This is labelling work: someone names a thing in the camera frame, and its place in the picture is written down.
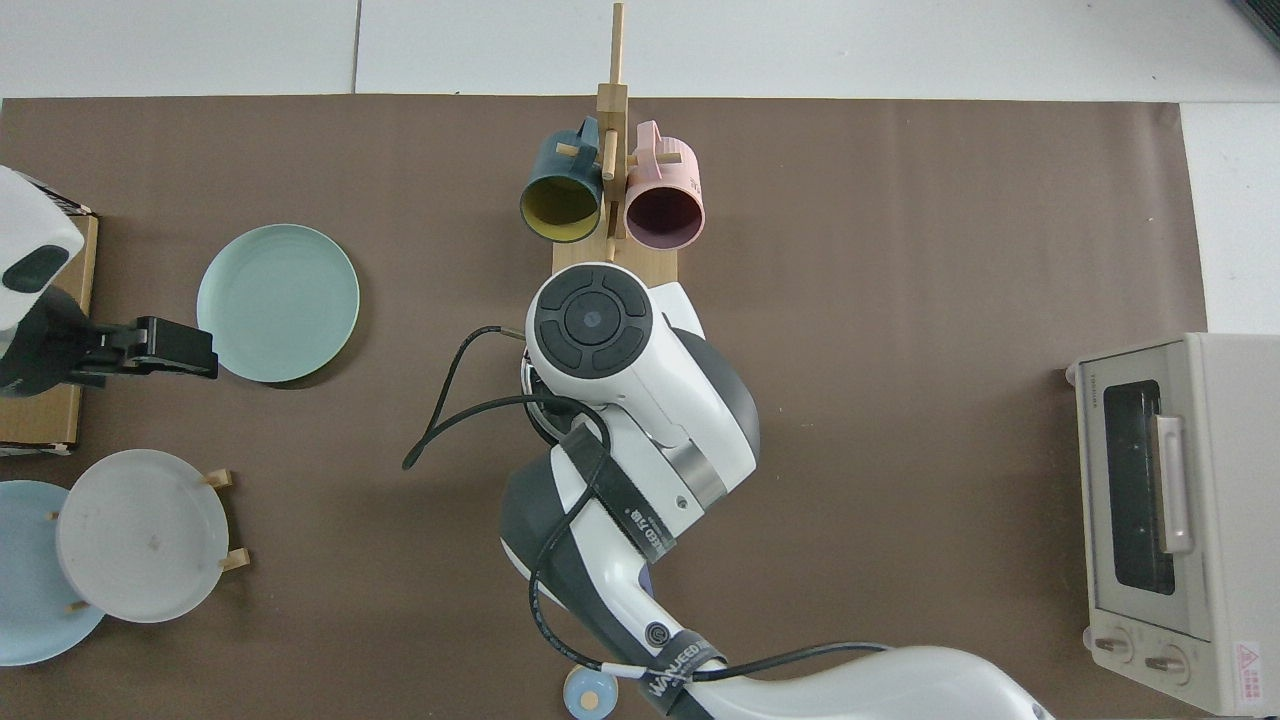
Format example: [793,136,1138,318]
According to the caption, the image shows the black equipment edge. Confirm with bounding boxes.
[1230,0,1280,46]

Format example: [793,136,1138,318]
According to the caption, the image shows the pink cup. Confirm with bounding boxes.
[624,121,707,251]

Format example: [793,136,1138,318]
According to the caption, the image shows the pale grey plate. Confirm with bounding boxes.
[55,449,231,624]

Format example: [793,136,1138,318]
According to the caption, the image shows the wooden cup stand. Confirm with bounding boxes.
[552,2,681,291]

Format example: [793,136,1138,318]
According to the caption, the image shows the dark teal cup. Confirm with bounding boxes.
[518,117,606,244]

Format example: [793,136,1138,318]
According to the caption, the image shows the wooden plate rack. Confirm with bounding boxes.
[45,468,251,613]

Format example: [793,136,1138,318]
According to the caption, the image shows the pale toaster oven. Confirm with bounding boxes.
[1065,332,1280,717]

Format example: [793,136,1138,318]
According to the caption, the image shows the brown table cloth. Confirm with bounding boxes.
[0,95,1209,720]

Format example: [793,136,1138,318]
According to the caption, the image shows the light blue plate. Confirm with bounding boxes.
[0,480,108,667]

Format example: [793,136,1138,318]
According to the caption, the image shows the wire basket with wooden floor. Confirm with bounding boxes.
[0,175,101,458]

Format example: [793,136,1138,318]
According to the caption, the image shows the small blue round bell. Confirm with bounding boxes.
[563,667,616,719]

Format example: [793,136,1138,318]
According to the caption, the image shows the pale teal plate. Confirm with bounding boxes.
[196,223,361,385]

